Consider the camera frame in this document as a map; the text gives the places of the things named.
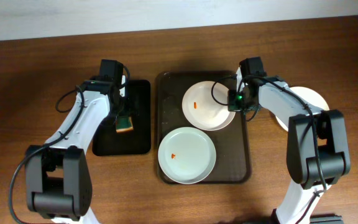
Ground green orange sponge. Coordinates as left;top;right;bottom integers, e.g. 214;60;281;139
116;116;134;133

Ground pinkish white plate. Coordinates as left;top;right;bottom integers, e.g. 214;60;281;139
181;81;236;131

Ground cream plate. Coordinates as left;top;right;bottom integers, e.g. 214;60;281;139
272;86;329;131

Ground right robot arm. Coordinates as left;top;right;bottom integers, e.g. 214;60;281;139
227;57;351;224

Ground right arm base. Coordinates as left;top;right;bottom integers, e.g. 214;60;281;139
310;215;344;224

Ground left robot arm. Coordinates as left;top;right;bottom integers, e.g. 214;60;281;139
21;59;130;223

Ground black water tray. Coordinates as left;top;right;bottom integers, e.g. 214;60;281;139
92;80;151;156

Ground brown serving tray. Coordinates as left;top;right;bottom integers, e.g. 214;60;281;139
155;70;252;184

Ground pale green plate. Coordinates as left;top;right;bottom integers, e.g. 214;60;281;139
158;127;217;184

